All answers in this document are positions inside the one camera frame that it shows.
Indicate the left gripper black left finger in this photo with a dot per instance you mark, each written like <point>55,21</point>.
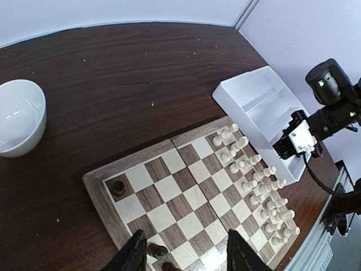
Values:
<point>132,256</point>

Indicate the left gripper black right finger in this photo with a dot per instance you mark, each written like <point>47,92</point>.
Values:
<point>240,255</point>

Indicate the right aluminium frame post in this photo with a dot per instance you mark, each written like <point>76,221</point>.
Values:
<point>244,13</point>

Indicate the dark brown chess piece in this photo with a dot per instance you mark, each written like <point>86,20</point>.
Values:
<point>168,266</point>
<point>118,189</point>
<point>157,251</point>

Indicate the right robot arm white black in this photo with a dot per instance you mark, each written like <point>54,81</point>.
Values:
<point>341,100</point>

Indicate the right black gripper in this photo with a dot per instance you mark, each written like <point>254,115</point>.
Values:
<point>283,146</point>

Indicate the wooden chess board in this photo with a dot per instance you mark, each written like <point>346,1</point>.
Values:
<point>167,195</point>

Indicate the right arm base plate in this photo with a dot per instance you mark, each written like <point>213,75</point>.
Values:
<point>344,204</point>

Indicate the row of white chess pieces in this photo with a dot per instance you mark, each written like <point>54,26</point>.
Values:
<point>246,199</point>

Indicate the white ceramic bowl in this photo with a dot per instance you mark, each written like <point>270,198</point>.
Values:
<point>23,117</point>

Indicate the white plastic compartment tray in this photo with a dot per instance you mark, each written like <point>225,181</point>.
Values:
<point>261,104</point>

